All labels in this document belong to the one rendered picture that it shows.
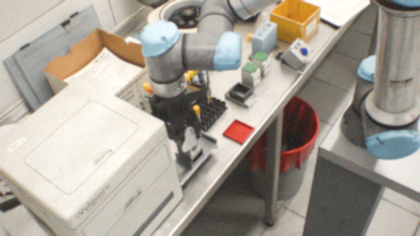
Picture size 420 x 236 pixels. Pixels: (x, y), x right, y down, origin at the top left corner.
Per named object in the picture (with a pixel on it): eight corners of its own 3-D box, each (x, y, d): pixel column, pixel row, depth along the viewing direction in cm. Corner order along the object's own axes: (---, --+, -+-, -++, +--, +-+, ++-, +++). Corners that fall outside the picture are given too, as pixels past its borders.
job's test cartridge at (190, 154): (191, 160, 109) (188, 145, 104) (177, 153, 111) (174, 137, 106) (201, 150, 111) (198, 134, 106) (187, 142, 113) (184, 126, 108)
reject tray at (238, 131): (241, 145, 119) (241, 143, 119) (222, 135, 122) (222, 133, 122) (254, 129, 123) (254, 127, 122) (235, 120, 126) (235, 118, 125)
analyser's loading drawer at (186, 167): (170, 201, 106) (167, 190, 103) (151, 189, 109) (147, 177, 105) (218, 147, 117) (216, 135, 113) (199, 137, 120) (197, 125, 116)
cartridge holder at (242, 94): (248, 109, 128) (248, 100, 126) (224, 97, 132) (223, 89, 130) (258, 98, 131) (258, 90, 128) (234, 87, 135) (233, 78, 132)
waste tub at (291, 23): (300, 49, 146) (302, 25, 138) (268, 36, 152) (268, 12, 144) (319, 30, 152) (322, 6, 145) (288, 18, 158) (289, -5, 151)
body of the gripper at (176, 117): (151, 132, 99) (141, 95, 90) (174, 109, 104) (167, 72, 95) (176, 145, 96) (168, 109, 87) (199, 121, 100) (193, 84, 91)
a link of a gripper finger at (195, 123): (187, 137, 103) (176, 110, 98) (191, 132, 104) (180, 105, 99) (201, 142, 101) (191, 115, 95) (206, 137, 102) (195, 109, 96)
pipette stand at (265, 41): (266, 65, 141) (266, 41, 134) (247, 58, 144) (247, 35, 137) (279, 48, 146) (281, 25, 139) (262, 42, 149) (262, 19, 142)
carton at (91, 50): (117, 139, 124) (103, 103, 113) (56, 103, 137) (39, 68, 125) (170, 89, 137) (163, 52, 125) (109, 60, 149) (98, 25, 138)
